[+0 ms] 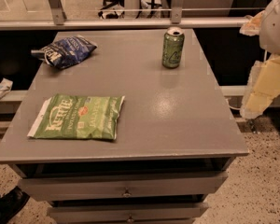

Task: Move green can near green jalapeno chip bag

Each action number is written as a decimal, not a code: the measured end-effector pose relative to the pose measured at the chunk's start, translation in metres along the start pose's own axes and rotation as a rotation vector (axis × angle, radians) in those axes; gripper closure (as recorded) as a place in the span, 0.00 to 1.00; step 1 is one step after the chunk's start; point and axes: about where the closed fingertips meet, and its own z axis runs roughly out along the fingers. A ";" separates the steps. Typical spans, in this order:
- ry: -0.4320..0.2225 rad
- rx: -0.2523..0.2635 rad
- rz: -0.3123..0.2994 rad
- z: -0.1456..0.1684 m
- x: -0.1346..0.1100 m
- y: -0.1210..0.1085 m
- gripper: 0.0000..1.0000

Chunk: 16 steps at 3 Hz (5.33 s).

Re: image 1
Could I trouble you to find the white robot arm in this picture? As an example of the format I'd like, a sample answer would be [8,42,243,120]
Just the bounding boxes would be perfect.
[240,0,280,119]

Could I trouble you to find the blue chip bag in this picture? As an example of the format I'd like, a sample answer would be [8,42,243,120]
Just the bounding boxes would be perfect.
[31,35,97,70]

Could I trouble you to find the black office chair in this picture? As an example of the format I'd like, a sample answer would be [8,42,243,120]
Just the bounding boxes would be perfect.
[98,0,124,20]

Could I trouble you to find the metal window railing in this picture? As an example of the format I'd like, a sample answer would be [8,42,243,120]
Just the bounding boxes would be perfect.
[0,0,248,31]

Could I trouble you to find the green soda can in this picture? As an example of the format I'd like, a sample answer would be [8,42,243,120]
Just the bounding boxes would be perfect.
[162,27,185,68]

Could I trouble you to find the black shoe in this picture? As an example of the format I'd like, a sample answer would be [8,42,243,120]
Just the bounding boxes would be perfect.
[0,187,30,224]

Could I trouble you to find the white cable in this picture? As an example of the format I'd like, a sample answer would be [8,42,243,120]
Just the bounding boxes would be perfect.
[225,98,242,112]

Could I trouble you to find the lower grey drawer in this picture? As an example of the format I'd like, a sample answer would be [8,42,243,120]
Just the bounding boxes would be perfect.
[48,203,208,224]

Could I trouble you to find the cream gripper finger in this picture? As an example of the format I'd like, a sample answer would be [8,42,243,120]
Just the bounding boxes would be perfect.
[240,55,280,119]
[240,10,264,36]

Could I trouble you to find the green jalapeno chip bag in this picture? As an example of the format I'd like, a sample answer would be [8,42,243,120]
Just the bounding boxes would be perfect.
[27,94,124,140]

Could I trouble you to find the grey drawer cabinet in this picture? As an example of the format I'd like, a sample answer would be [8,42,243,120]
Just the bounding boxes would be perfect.
[0,28,250,224]

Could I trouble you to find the grey drawer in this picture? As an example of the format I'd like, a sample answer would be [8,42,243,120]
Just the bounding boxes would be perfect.
[48,203,208,224]
[19,172,228,201]

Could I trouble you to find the upper grey drawer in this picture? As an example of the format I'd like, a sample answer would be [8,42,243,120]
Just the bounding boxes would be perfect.
[19,172,228,201]

